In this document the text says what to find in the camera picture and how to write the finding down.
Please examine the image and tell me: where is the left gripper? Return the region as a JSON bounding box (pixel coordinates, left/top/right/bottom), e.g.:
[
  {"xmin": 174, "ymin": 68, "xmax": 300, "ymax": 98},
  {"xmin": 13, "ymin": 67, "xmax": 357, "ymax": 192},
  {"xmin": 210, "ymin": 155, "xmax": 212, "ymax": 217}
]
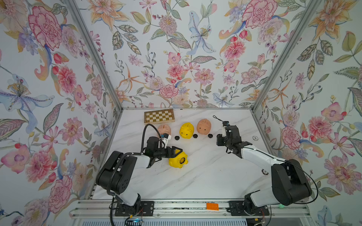
[{"xmin": 153, "ymin": 147, "xmax": 182, "ymax": 160}]

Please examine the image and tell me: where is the yellow piggy bank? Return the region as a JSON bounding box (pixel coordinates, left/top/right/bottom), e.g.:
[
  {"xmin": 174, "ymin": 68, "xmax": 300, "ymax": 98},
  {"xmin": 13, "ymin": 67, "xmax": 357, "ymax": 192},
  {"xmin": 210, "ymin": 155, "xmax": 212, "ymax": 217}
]
[
  {"xmin": 169, "ymin": 152, "xmax": 188, "ymax": 169},
  {"xmin": 179, "ymin": 122, "xmax": 194, "ymax": 139}
]

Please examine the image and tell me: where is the pink piggy bank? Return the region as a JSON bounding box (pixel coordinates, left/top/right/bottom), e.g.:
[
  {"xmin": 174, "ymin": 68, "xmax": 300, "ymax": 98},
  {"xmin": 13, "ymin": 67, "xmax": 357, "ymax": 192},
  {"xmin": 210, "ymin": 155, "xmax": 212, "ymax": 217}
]
[
  {"xmin": 197, "ymin": 119, "xmax": 212, "ymax": 135},
  {"xmin": 157, "ymin": 124, "xmax": 172, "ymax": 135}
]

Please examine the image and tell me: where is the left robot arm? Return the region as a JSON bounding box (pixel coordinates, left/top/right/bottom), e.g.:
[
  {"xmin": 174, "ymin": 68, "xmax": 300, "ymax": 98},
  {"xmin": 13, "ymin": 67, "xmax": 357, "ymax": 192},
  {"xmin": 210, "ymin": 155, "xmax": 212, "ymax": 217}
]
[{"xmin": 96, "ymin": 137, "xmax": 188, "ymax": 207}]

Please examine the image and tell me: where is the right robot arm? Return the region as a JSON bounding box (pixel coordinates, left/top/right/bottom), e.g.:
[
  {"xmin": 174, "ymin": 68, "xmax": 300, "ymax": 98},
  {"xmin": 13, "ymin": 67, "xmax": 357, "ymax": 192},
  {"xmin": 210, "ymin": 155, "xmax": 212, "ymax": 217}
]
[{"xmin": 216, "ymin": 121, "xmax": 312, "ymax": 212}]

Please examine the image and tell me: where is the wooden chessboard box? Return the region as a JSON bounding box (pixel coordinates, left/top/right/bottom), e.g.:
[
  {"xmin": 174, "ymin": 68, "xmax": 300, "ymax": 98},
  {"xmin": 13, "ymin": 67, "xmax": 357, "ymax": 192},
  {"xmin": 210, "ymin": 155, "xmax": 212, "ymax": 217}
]
[{"xmin": 144, "ymin": 109, "xmax": 175, "ymax": 124}]

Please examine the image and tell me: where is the round table hole cap near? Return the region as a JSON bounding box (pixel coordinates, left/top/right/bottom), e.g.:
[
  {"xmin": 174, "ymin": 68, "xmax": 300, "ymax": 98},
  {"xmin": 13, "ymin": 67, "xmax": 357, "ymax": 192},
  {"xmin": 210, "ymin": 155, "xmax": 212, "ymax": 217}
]
[{"xmin": 262, "ymin": 169, "xmax": 269, "ymax": 175}]

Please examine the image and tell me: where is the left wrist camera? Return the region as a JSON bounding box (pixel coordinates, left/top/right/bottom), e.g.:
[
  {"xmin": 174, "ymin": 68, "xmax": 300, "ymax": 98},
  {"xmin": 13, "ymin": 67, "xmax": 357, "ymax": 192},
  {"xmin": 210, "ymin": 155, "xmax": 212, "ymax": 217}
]
[{"xmin": 161, "ymin": 133, "xmax": 172, "ymax": 147}]

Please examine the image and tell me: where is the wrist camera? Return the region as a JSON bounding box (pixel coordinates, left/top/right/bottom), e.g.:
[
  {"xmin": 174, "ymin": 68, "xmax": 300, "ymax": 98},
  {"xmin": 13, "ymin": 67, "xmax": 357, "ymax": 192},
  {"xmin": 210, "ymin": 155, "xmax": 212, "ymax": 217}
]
[
  {"xmin": 222, "ymin": 121, "xmax": 230, "ymax": 137},
  {"xmin": 161, "ymin": 133, "xmax": 172, "ymax": 147}
]

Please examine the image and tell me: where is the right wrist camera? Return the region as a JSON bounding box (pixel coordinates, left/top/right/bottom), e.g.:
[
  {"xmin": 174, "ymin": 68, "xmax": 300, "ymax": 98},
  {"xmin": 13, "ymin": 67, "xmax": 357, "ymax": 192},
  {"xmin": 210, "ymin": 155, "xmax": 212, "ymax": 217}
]
[{"xmin": 222, "ymin": 121, "xmax": 230, "ymax": 137}]

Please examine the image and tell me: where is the orange tag on rail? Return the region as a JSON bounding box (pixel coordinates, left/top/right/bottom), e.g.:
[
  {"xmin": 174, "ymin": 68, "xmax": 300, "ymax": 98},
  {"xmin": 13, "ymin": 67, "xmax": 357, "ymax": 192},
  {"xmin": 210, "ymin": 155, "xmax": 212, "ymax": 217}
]
[{"xmin": 206, "ymin": 202, "xmax": 219, "ymax": 211}]

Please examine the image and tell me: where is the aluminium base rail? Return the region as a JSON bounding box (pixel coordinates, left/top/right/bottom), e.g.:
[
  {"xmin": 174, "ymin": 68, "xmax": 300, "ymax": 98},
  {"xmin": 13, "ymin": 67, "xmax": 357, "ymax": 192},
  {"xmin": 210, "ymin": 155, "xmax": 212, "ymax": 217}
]
[{"xmin": 69, "ymin": 199, "xmax": 310, "ymax": 219}]

